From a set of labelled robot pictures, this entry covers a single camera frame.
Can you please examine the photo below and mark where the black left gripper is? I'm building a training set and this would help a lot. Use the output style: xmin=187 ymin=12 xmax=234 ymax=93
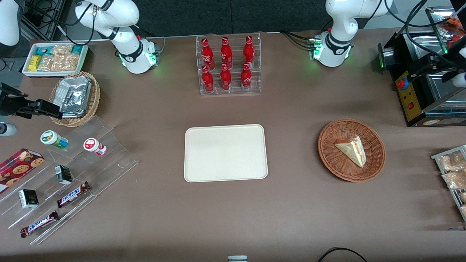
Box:
xmin=408 ymin=35 xmax=466 ymax=83

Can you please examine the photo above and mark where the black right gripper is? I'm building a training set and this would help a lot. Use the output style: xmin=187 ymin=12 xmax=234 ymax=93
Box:
xmin=0 ymin=82 xmax=63 ymax=120

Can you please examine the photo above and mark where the triangular sandwich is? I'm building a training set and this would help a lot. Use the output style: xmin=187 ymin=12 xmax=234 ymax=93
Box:
xmin=334 ymin=135 xmax=366 ymax=168

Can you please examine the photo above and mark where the light wicker basket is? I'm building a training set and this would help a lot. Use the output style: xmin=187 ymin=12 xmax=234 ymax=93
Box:
xmin=49 ymin=71 xmax=101 ymax=127

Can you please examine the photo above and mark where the grey snack tray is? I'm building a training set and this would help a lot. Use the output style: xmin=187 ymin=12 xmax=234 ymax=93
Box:
xmin=431 ymin=144 xmax=466 ymax=223

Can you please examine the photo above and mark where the brown wicker basket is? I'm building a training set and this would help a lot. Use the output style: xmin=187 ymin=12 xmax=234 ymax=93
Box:
xmin=318 ymin=119 xmax=386 ymax=182

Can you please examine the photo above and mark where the cream plastic tray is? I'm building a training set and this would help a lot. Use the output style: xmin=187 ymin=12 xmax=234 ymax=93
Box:
xmin=184 ymin=124 xmax=269 ymax=183

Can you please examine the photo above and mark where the steel warmer pan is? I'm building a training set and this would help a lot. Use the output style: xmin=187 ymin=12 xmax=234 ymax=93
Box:
xmin=411 ymin=34 xmax=447 ymax=56
xmin=427 ymin=73 xmax=466 ymax=107

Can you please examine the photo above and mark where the silver foil packet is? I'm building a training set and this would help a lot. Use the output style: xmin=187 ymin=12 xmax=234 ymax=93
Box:
xmin=58 ymin=76 xmax=92 ymax=114
xmin=61 ymin=108 xmax=87 ymax=119

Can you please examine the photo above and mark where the green lid yoghurt cup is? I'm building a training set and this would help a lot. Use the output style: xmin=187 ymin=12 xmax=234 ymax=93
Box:
xmin=40 ymin=130 xmax=69 ymax=150

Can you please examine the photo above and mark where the white snack bin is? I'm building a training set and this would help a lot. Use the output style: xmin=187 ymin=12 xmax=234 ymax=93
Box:
xmin=21 ymin=43 xmax=89 ymax=78

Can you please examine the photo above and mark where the black food warmer cabinet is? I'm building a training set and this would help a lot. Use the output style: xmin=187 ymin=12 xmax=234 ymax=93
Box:
xmin=377 ymin=0 xmax=466 ymax=127

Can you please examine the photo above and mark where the yellow snack packet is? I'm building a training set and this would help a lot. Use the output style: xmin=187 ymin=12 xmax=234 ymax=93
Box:
xmin=28 ymin=55 xmax=43 ymax=72

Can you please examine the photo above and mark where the orange fried food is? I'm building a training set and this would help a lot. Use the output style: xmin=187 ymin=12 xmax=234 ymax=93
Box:
xmin=441 ymin=16 xmax=466 ymax=48

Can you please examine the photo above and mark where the red lid yoghurt cup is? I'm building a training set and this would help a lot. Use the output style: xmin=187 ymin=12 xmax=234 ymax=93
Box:
xmin=83 ymin=138 xmax=107 ymax=156

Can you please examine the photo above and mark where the red cookie box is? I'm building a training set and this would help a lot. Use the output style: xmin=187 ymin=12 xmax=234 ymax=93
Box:
xmin=0 ymin=148 xmax=46 ymax=194

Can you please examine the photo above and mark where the small black carton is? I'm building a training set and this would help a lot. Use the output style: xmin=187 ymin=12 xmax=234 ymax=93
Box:
xmin=55 ymin=164 xmax=74 ymax=185
xmin=18 ymin=189 xmax=39 ymax=209

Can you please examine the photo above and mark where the clear acrylic stepped display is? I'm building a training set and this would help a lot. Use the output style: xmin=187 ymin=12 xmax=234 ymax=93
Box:
xmin=0 ymin=115 xmax=139 ymax=245

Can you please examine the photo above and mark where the Snickers chocolate bar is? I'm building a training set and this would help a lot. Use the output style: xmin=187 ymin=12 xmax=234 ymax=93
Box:
xmin=20 ymin=210 xmax=60 ymax=238
xmin=56 ymin=181 xmax=91 ymax=209

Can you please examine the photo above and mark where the red cola bottle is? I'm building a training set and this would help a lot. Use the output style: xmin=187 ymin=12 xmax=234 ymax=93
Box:
xmin=201 ymin=38 xmax=216 ymax=70
xmin=240 ymin=63 xmax=253 ymax=91
xmin=243 ymin=35 xmax=255 ymax=68
xmin=220 ymin=37 xmax=233 ymax=70
xmin=201 ymin=65 xmax=215 ymax=94
xmin=220 ymin=64 xmax=232 ymax=91

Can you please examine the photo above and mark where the clear acrylic bottle rack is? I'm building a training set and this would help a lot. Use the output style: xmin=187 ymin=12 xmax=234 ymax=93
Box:
xmin=196 ymin=32 xmax=262 ymax=96

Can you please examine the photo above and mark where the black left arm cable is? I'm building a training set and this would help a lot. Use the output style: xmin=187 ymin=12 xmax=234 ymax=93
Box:
xmin=385 ymin=0 xmax=456 ymax=67

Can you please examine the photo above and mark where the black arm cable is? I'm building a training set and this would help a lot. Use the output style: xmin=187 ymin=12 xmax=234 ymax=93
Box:
xmin=385 ymin=0 xmax=456 ymax=67
xmin=21 ymin=0 xmax=98 ymax=46

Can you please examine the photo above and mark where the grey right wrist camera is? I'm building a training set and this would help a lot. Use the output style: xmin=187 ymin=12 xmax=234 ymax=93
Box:
xmin=0 ymin=123 xmax=18 ymax=137

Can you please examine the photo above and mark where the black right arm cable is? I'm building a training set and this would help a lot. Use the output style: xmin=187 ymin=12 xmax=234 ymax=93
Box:
xmin=21 ymin=0 xmax=98 ymax=46

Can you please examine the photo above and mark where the black base cable bundle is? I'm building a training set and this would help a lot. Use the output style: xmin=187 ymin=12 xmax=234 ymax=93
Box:
xmin=280 ymin=31 xmax=318 ymax=51

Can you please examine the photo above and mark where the black floor cable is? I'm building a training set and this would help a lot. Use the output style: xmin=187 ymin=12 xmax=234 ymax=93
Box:
xmin=317 ymin=247 xmax=369 ymax=262

